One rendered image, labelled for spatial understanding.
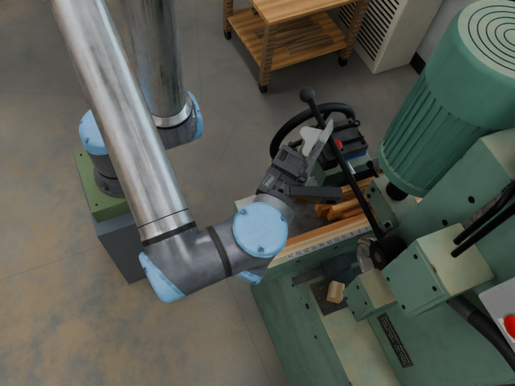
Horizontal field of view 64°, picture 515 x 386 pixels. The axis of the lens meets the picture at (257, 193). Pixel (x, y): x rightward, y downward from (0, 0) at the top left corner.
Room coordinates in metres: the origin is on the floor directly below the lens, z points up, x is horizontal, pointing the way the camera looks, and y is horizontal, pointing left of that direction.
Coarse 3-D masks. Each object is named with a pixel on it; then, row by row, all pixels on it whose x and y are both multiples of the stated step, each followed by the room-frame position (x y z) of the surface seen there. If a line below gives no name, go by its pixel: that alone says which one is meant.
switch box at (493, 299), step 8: (512, 280) 0.19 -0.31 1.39; (496, 288) 0.19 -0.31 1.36; (504, 288) 0.18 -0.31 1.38; (512, 288) 0.18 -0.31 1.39; (480, 296) 0.19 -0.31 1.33; (488, 296) 0.18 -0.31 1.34; (496, 296) 0.18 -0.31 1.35; (504, 296) 0.18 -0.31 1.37; (512, 296) 0.17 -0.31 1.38; (488, 304) 0.17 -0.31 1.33; (496, 304) 0.17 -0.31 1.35; (504, 304) 0.17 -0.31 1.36; (512, 304) 0.17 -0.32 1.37; (496, 312) 0.16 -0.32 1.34; (504, 312) 0.16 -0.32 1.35; (512, 312) 0.16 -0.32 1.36; (496, 320) 0.16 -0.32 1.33; (504, 336) 0.14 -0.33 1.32; (512, 344) 0.13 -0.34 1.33
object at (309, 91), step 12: (300, 96) 0.63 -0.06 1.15; (312, 96) 0.63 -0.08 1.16; (312, 108) 0.61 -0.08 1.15; (336, 156) 0.50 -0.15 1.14; (348, 168) 0.47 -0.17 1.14; (348, 180) 0.45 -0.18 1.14; (360, 192) 0.43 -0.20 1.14; (360, 204) 0.40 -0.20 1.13; (372, 216) 0.38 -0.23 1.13; (372, 228) 0.36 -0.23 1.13; (384, 240) 0.33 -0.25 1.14; (396, 240) 0.33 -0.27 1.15; (372, 252) 0.31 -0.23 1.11; (384, 252) 0.30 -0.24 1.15; (396, 252) 0.31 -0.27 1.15; (384, 264) 0.29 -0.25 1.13
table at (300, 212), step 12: (312, 180) 0.58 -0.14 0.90; (240, 204) 0.47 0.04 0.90; (300, 204) 0.50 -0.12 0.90; (312, 204) 0.51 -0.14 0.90; (300, 216) 0.47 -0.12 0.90; (312, 216) 0.48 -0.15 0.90; (288, 228) 0.43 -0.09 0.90; (300, 228) 0.44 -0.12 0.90; (312, 228) 0.44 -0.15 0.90; (336, 252) 0.40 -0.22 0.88; (300, 264) 0.35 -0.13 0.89; (312, 264) 0.37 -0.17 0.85; (264, 276) 0.30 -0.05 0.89; (276, 276) 0.32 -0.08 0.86
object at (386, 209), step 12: (372, 180) 0.53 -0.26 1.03; (384, 180) 0.53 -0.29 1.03; (372, 192) 0.51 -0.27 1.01; (384, 192) 0.50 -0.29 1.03; (372, 204) 0.50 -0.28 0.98; (384, 204) 0.48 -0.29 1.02; (396, 204) 0.47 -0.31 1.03; (408, 204) 0.48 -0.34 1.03; (384, 216) 0.46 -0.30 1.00; (396, 216) 0.44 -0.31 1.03
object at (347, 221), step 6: (420, 198) 0.56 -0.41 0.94; (372, 210) 0.50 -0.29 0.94; (354, 216) 0.48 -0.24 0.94; (336, 222) 0.45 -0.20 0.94; (342, 222) 0.45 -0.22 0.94; (348, 222) 0.46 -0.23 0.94; (354, 222) 0.46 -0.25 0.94; (318, 228) 0.43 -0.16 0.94; (324, 228) 0.43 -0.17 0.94; (330, 228) 0.43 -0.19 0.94; (336, 228) 0.44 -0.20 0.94; (300, 234) 0.40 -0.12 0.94; (306, 234) 0.41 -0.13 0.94; (312, 234) 0.41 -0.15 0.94; (318, 234) 0.41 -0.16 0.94; (288, 240) 0.38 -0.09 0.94; (294, 240) 0.38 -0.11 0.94; (300, 240) 0.39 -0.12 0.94; (288, 246) 0.37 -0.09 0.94
